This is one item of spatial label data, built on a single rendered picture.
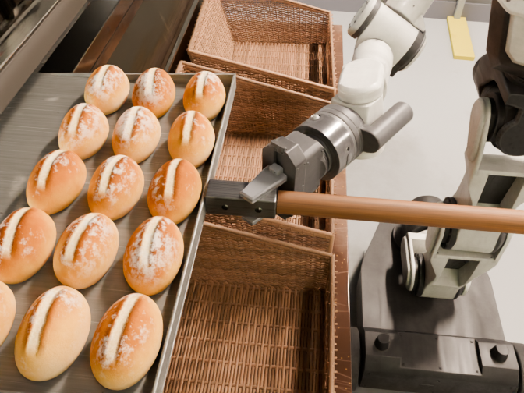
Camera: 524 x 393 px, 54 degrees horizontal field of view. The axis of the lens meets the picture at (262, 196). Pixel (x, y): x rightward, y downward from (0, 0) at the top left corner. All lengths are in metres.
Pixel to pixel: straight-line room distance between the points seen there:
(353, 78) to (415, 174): 1.79
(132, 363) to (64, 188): 0.26
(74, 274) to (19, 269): 0.06
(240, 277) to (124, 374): 0.81
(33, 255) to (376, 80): 0.50
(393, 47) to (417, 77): 2.25
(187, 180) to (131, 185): 0.07
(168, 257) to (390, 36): 0.60
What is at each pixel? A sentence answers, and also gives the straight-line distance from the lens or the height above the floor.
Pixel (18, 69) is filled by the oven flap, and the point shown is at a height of 1.41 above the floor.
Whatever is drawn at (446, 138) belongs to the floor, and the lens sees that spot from 2.80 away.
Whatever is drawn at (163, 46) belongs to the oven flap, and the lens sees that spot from 1.45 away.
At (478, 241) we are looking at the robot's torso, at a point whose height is 0.64.
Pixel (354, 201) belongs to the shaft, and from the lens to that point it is 0.64.
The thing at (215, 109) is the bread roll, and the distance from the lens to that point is 0.79.
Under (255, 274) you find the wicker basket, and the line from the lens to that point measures 1.27.
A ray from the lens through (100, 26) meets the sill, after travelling 1.10.
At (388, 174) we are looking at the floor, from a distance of 2.51.
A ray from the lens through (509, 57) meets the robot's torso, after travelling 1.11.
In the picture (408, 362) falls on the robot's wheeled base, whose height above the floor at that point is 0.19.
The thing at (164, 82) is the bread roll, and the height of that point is 1.22.
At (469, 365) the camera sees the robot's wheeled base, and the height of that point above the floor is 0.19.
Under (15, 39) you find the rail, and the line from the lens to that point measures 0.53.
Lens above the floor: 1.66
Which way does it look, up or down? 45 degrees down
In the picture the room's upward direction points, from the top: straight up
